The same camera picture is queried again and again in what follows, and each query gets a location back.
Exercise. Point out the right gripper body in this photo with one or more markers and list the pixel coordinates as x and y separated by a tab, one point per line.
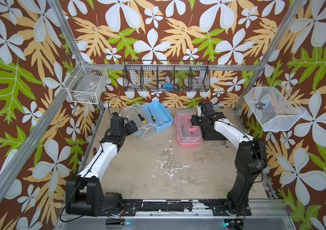
199	120

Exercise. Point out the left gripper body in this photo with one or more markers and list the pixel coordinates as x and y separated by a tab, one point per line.
127	130

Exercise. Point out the blue toolbox clear lid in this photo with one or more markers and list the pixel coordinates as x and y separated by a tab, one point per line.
163	118

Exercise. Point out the pink toolbox clear lid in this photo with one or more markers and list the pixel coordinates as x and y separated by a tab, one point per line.
194	134

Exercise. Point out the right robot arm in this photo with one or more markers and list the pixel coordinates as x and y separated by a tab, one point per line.
250	160

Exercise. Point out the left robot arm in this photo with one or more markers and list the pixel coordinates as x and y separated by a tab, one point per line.
84	193

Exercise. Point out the short black yellow screwdriver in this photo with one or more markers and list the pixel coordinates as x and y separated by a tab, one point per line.
141	116

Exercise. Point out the black plastic tool case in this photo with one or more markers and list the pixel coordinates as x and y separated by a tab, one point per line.
207	127

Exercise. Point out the blue object in basket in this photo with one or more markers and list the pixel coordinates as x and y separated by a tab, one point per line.
168	87

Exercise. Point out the metal object in basket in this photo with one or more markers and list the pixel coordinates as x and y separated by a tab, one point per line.
259	105

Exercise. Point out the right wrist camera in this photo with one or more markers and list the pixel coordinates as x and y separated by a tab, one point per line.
199	110

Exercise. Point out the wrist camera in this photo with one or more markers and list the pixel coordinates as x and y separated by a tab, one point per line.
115	114
199	110

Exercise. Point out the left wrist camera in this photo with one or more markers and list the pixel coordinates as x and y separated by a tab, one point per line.
115	114

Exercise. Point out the black wire mesh basket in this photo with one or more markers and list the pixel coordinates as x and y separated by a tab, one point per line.
185	75

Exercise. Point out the white wire basket left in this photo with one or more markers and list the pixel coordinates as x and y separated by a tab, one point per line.
85	83

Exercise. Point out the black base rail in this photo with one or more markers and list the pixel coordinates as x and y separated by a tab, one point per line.
129	207

